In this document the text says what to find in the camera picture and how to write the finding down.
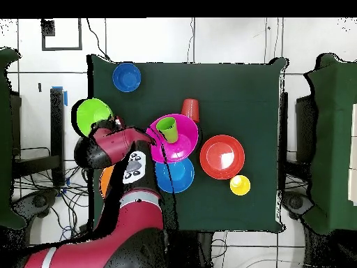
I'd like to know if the red shallow bowl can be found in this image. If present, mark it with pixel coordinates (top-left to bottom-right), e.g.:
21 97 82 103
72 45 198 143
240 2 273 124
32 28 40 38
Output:
199 134 245 180

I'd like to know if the yellow cup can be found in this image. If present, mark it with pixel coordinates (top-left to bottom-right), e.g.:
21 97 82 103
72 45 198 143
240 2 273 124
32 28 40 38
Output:
229 174 251 196

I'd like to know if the dark green tablecloth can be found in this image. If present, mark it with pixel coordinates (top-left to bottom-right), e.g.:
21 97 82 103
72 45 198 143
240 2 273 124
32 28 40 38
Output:
87 54 288 232

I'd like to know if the light blue bowl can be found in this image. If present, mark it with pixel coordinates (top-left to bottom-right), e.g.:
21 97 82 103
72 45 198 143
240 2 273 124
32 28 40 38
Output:
154 157 195 194

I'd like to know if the small dark blue bowl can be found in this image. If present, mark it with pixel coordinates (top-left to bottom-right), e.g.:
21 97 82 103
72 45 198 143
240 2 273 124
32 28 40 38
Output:
112 62 142 93

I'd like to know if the black stand frame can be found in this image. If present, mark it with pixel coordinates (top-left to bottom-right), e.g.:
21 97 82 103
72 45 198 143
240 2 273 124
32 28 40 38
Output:
278 91 320 193
10 87 66 186

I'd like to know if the orange-red ribbed cup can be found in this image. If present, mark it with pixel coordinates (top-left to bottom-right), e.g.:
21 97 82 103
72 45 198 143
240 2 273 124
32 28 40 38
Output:
181 98 201 124

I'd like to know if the green cup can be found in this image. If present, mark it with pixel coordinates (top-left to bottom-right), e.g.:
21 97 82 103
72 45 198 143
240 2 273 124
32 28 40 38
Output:
155 116 179 144

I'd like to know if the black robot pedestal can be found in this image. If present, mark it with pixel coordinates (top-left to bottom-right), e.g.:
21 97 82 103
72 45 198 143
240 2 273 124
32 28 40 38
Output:
167 230 215 268

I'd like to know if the large pink bowl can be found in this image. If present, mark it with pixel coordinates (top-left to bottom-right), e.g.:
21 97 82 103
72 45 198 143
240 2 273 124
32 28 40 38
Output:
145 112 199 164

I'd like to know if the tangle of floor cables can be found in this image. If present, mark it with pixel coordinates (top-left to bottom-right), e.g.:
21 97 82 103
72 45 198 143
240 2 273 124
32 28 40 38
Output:
12 160 94 244

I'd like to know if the light green bowl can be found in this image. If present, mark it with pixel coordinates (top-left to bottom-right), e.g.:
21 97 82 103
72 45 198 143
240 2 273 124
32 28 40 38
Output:
76 98 114 137

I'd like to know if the green-clothed side table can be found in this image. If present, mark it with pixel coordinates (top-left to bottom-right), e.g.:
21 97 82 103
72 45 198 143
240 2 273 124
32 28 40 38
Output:
0 47 26 230
303 52 357 235

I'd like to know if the large orange bowl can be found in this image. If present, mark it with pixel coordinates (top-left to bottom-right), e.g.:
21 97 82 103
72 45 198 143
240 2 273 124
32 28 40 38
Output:
99 165 115 199

